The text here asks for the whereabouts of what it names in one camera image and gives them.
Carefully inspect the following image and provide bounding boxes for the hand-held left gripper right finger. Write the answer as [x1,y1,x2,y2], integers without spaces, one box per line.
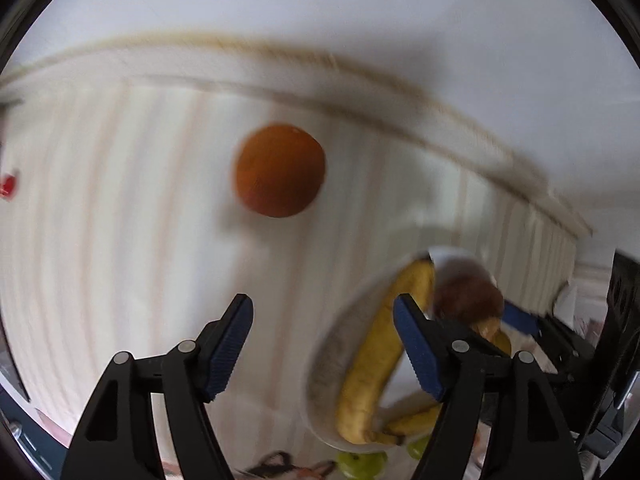
[392,294,583,480]

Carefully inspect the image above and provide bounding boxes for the green apple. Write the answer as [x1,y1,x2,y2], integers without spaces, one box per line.
[406,435,433,461]
[335,451,389,477]

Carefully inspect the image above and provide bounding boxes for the blue cabinet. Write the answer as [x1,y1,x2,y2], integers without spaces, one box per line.
[0,387,71,480]

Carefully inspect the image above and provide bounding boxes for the white bowl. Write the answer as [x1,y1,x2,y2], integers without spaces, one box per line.
[303,245,506,453]

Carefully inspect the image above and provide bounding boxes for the yellow banana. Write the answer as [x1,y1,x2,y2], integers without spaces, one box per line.
[370,402,443,446]
[475,316,512,356]
[335,258,437,445]

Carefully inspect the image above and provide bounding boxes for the large orange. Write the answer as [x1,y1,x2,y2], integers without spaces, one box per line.
[234,124,327,219]

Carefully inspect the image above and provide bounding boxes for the striped mat with cat print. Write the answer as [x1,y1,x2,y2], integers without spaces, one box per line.
[0,80,593,480]

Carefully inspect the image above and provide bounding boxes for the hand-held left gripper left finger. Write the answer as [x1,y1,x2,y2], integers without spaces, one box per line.
[60,294,254,480]

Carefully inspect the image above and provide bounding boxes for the red-brown apple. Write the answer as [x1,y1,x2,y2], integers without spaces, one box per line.
[432,274,505,322]

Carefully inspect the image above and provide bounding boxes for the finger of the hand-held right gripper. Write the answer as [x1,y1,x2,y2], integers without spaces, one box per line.
[501,302,583,386]

